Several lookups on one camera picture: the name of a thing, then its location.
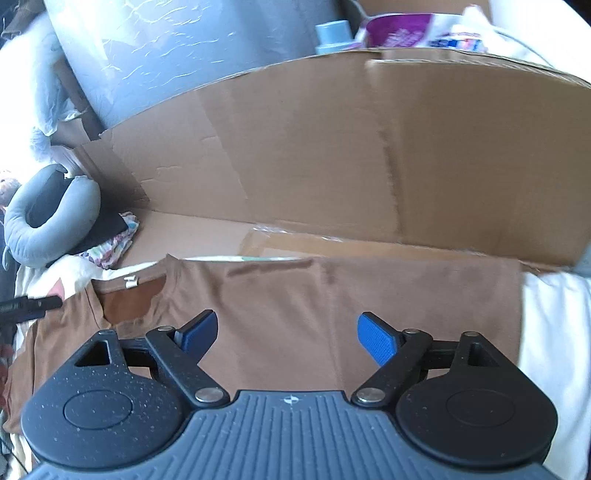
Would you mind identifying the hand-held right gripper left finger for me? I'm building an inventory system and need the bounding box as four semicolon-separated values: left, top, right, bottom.
74;309;230;409

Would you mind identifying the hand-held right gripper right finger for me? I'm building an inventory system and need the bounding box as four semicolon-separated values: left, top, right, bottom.
351;311;504;409

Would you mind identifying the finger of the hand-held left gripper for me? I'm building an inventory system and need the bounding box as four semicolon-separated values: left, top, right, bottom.
0;295;63;324

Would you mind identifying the brown printed t-shirt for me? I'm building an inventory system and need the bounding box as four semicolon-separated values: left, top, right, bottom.
0;255;525;435

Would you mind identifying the grey neck pillow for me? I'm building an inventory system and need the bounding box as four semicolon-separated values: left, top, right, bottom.
4;164;101;268

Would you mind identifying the colourful floral cloth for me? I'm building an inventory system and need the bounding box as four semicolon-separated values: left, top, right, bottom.
78;211;141;271

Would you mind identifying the black cloth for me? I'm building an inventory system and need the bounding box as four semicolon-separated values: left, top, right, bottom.
69;210;131;256

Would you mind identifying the cream bear print bedsheet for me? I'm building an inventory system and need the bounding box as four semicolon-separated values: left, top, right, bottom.
0;251;591;480

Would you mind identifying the brown cardboard sheet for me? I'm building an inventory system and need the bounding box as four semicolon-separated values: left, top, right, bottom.
69;46;591;278

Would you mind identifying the white plastic-wrapped pillow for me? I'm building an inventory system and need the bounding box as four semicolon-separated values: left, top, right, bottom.
0;9;88;162

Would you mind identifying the grey plastic-wrapped mattress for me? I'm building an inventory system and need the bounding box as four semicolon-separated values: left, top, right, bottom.
44;0;365;134

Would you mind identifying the blue-grey bottle cap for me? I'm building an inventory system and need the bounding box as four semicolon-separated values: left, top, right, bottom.
315;21;365;54

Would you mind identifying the purple printed package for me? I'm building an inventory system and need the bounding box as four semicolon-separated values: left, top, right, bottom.
353;11;490;51

